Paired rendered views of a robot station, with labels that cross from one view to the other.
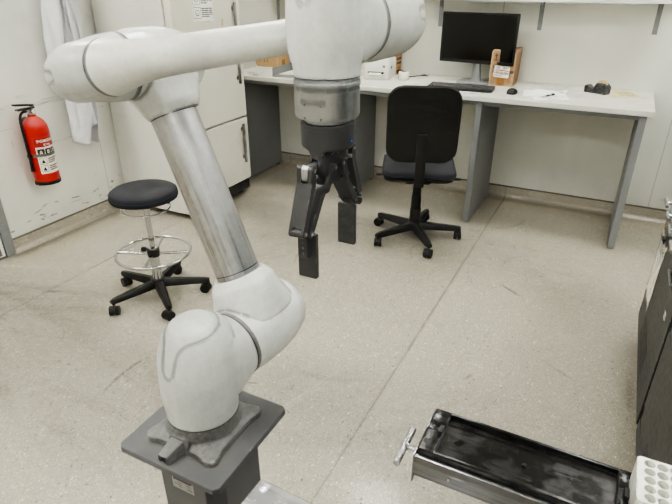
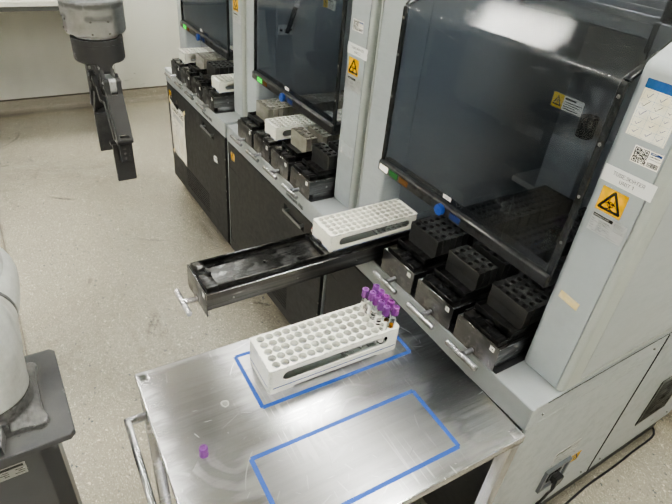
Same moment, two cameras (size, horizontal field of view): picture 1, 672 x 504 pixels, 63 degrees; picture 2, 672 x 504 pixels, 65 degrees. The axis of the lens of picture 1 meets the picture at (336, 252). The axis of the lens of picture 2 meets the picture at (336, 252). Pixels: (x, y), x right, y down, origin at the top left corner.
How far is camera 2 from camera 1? 0.57 m
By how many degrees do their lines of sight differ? 53
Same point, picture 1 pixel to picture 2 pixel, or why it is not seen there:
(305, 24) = not seen: outside the picture
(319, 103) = (107, 18)
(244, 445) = (54, 393)
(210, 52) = not seen: outside the picture
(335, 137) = (119, 48)
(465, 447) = (227, 273)
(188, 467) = (24, 441)
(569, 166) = (32, 67)
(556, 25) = not seen: outside the picture
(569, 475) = (287, 251)
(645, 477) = (324, 226)
